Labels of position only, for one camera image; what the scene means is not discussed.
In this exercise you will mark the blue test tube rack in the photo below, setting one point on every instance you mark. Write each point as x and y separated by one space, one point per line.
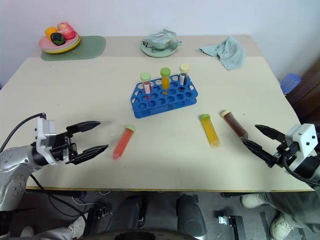
172 106

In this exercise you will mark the orange tube green cap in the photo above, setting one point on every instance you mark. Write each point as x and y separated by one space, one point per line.
165 80

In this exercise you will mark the black floor bracket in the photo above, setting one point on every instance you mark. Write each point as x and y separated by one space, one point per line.
231 225

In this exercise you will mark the dark tube cream cap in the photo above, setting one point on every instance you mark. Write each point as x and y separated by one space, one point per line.
184 73

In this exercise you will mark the pink-red tube green cap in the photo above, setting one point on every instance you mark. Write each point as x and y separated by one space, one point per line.
123 143

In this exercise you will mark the stack of coloured plates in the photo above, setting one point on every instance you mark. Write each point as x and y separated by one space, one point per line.
50 46

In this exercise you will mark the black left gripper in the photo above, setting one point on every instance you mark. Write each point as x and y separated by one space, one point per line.
63 150

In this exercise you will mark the dark rounded shape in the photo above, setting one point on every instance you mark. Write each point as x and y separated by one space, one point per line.
191 215

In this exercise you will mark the brown wooden cabinet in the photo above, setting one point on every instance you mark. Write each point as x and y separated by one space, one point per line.
307 95

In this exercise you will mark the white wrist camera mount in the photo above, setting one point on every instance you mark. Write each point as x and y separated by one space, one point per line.
45 132
303 140

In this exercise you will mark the yellow tube green cap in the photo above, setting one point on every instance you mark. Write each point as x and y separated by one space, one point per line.
212 131

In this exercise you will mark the labelled red tube green cap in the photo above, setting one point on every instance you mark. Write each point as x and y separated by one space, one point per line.
147 86

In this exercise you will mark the brown tube tan cap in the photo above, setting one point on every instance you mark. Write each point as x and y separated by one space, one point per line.
235 125

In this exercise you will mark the pink toy peach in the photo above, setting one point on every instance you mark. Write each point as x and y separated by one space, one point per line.
66 30

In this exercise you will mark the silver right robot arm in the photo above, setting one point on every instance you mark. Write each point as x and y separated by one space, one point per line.
310 167

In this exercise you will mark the pale green cup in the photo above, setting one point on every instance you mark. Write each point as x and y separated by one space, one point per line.
156 45

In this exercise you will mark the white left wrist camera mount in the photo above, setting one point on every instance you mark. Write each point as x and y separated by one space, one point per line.
45 132

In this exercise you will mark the white shoe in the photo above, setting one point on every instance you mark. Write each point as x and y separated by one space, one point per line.
281 226
77 227
253 201

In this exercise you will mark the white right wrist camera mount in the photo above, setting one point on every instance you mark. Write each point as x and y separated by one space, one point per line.
303 140

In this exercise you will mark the pale green saucer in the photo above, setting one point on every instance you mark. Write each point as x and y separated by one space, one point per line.
160 53

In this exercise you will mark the green placemat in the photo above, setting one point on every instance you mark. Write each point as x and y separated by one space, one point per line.
92 47

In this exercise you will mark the orange toy fruit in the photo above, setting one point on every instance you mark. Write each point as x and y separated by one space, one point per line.
50 31

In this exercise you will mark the teal towel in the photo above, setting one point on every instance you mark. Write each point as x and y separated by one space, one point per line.
230 52

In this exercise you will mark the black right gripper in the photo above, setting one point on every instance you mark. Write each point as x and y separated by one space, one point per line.
283 155

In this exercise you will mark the black and green toy fruit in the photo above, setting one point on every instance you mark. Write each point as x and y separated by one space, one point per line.
57 38

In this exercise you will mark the grey trouser leg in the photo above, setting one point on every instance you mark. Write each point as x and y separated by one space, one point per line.
295 210

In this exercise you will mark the silver foil bag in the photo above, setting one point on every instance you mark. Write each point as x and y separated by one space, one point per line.
162 36

